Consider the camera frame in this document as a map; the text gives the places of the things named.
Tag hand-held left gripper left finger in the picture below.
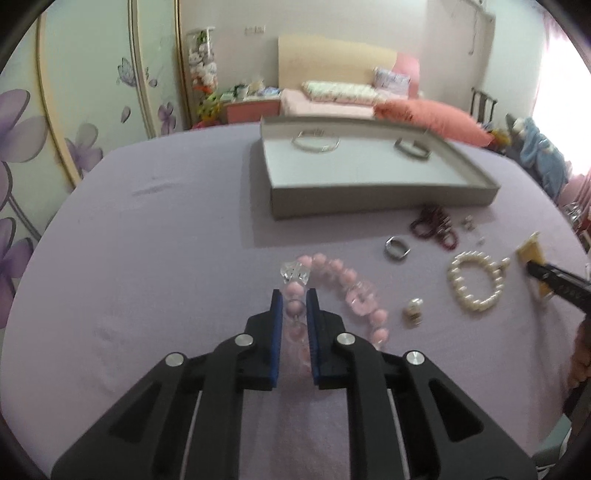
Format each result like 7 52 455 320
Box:
51 289 284 480

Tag yellow plush toy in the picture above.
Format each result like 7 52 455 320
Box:
198 92 223 123

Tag pink bed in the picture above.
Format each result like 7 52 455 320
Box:
279 88 379 119

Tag silver ring bangle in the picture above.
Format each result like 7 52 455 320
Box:
385 235 411 262

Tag white pearl bracelet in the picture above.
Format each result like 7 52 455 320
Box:
446 250 511 315

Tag small silver ring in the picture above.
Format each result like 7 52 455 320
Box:
405 298 424 328

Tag beige and pink headboard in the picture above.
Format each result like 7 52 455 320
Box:
277 36 423 100

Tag clutter on nightstand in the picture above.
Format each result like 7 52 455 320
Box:
219 83 282 103

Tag plush toy display tube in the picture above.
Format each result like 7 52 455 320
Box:
187 28 220 125

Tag floral wardrobe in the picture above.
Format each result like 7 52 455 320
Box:
0 0 191 324

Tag pink bead bracelet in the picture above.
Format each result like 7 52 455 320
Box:
279 253 389 365

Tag yellow hair clip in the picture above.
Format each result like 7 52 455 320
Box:
516 232 555 300

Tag pink nightstand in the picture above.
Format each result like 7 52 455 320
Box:
222 99 281 124

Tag purple patterned cushion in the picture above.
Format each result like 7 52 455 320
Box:
373 67 411 96

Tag pink curtain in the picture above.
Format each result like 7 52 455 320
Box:
531 9 591 210

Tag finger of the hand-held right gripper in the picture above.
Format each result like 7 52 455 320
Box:
526 262 591 315

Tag thin silver pearl chain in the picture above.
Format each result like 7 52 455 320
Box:
462 216 485 245

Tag orange duvet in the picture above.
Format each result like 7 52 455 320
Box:
374 98 495 147

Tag blue clothing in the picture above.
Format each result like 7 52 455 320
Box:
519 117 571 200

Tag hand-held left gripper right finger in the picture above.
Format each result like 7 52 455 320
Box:
305 288 539 480

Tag dark wooden chair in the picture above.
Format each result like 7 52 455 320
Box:
471 87 498 125

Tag white floral pillow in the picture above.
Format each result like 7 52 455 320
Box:
301 80 379 105

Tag thin silver bangle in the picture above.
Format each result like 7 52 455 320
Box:
291 130 341 153

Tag dark red bead bracelets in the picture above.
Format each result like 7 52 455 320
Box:
409 205 458 250

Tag grey cardboard tray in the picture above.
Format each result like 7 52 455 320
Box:
259 115 502 220

